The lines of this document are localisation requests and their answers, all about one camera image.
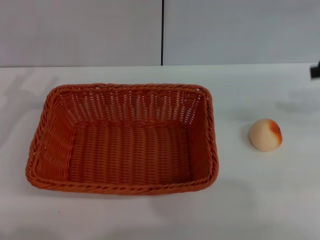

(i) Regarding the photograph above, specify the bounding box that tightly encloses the black vertical wall joint strip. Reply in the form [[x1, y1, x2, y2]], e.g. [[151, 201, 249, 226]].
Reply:
[[159, 0, 165, 67]]

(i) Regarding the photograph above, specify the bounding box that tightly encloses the peach coloured toy fruit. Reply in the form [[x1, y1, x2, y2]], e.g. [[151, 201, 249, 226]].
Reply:
[[249, 118, 284, 152]]

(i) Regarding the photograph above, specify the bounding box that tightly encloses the orange woven plastic basket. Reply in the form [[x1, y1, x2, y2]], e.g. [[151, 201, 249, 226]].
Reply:
[[24, 83, 220, 196]]

